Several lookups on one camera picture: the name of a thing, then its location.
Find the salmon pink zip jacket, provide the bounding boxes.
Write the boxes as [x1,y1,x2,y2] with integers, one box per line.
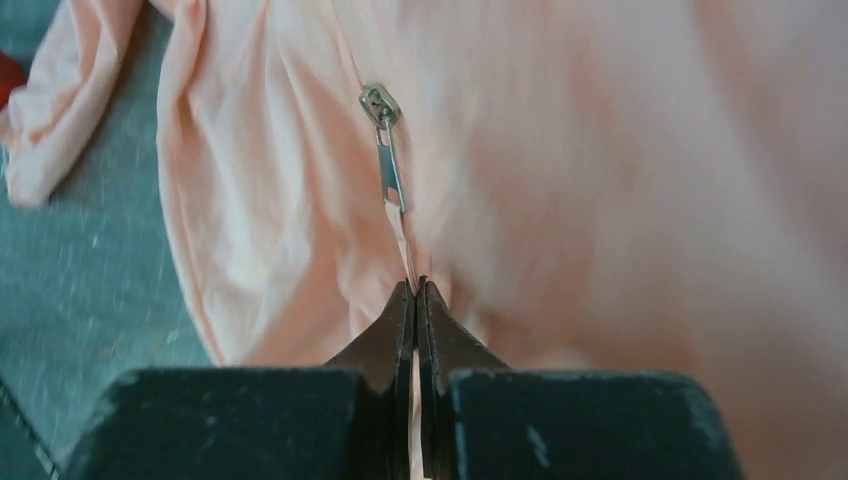
[0,0,848,480]

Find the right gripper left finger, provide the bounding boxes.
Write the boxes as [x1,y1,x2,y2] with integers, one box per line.
[65,281,415,479]

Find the yellow and red toy block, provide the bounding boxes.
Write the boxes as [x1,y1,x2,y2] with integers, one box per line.
[0,52,27,108]

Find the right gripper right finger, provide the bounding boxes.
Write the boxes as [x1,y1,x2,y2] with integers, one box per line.
[416,280,743,479]

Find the silver zipper pull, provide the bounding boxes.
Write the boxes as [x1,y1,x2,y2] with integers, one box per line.
[359,83,406,213]

